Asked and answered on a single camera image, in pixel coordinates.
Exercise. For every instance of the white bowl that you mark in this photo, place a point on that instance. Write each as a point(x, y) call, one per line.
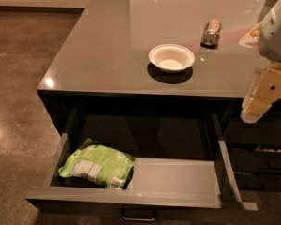
point(171, 58)

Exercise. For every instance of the open grey top drawer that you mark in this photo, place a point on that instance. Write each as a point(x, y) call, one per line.
point(181, 163)

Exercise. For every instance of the green rice chip bag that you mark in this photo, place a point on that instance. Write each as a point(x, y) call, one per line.
point(98, 163)

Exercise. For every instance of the yellow snack packet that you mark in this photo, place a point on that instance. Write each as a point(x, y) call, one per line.
point(251, 38)

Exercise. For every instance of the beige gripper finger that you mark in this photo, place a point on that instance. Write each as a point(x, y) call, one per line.
point(263, 91)

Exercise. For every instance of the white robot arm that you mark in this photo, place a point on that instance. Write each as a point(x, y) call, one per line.
point(270, 34)

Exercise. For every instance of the grey counter cabinet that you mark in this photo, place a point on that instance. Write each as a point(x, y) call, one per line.
point(165, 75)

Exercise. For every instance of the metal drink can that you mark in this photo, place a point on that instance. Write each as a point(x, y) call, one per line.
point(211, 32)

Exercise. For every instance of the metal drawer handle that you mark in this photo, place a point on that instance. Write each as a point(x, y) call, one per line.
point(138, 215)

